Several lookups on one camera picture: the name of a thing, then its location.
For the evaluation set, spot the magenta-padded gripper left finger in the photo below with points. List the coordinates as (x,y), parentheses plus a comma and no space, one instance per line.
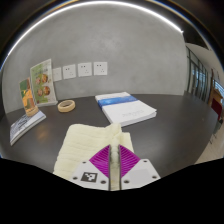
(95,173)

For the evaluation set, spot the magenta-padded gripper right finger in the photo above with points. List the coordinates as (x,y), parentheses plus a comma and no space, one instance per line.
(138,171)

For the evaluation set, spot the cream ribbed towel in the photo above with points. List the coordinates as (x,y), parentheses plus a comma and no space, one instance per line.
(83,143)

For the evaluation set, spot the white book with blue band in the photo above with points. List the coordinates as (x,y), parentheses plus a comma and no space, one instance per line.
(130,111)

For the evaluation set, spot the beige tape roll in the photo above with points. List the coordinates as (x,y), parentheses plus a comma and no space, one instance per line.
(61,107)

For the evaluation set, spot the grey cover magazine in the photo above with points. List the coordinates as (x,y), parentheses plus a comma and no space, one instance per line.
(25,126)

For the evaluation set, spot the orange sign on wooden base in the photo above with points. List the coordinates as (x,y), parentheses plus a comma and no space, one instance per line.
(27,95)

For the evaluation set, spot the green menu in acrylic stand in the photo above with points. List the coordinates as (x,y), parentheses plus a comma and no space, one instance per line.
(42,81)

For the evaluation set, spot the dark framed glass window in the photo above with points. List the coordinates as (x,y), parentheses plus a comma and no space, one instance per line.
(199,75)

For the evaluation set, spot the white ceiling light strip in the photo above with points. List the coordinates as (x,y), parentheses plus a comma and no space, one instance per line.
(100,2)

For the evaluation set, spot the white wall socket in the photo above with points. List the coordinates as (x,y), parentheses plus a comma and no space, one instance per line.
(57,74)
(84,69)
(100,68)
(69,71)

